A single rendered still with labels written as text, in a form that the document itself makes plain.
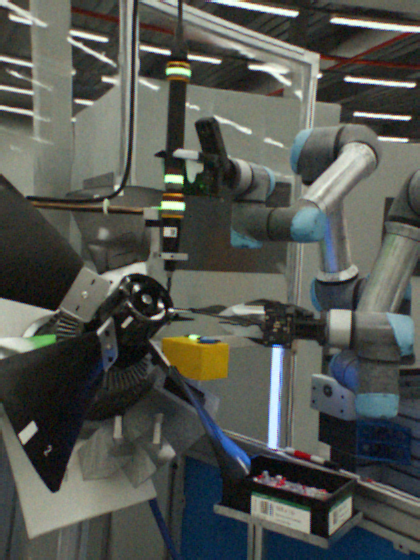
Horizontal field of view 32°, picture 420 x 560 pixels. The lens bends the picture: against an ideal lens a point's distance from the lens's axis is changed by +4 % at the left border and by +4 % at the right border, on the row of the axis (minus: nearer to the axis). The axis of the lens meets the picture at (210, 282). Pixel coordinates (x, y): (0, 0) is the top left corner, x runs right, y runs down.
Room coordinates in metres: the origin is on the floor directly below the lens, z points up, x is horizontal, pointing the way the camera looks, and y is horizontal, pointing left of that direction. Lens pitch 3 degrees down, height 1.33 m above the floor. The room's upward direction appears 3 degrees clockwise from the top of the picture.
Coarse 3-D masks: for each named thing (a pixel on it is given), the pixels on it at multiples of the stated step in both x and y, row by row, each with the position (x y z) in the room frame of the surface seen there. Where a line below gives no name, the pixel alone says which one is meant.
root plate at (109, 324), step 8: (112, 320) 1.28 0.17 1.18; (104, 328) 1.25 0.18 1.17; (112, 328) 1.28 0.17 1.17; (104, 336) 1.26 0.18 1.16; (112, 336) 1.29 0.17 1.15; (104, 344) 1.26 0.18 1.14; (112, 344) 1.29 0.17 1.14; (104, 352) 1.27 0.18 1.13; (112, 352) 1.30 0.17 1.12; (104, 360) 1.27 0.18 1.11; (104, 368) 1.27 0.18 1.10
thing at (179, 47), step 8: (176, 32) 1.41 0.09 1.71; (184, 32) 1.42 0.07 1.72; (176, 40) 1.41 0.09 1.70; (176, 48) 1.40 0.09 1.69; (184, 48) 1.41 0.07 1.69; (176, 56) 1.40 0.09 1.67; (184, 56) 1.41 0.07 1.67; (168, 224) 1.40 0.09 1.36; (176, 224) 1.41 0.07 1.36; (168, 232) 1.40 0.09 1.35; (176, 232) 1.41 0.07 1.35; (168, 240) 1.40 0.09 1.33; (176, 240) 1.41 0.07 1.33; (168, 248) 1.41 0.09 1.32; (176, 248) 1.41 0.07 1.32; (168, 264) 1.41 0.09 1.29
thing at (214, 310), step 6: (210, 306) 1.63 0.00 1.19; (216, 306) 1.63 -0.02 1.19; (222, 306) 1.64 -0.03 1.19; (198, 312) 1.41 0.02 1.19; (204, 312) 1.42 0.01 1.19; (210, 312) 1.45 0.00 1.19; (216, 312) 1.47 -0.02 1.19; (222, 318) 1.43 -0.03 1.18; (228, 318) 1.44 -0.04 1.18; (234, 318) 1.46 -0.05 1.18; (240, 318) 1.49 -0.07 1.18; (246, 318) 1.52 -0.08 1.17; (246, 324) 1.45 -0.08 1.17; (264, 324) 1.53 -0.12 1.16; (264, 330) 1.46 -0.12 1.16
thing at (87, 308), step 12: (84, 276) 1.32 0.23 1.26; (96, 276) 1.33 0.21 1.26; (72, 288) 1.32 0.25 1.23; (84, 288) 1.32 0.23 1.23; (96, 288) 1.33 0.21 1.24; (108, 288) 1.33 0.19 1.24; (72, 300) 1.32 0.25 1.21; (84, 300) 1.32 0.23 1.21; (96, 300) 1.33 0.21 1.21; (72, 312) 1.32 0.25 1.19; (84, 312) 1.33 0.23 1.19
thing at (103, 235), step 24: (72, 192) 1.56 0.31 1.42; (96, 192) 1.56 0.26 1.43; (144, 192) 1.57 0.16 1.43; (96, 216) 1.52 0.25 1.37; (120, 216) 1.51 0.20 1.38; (96, 240) 1.48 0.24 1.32; (120, 240) 1.47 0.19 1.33; (144, 240) 1.46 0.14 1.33; (96, 264) 1.45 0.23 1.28; (120, 264) 1.43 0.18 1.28
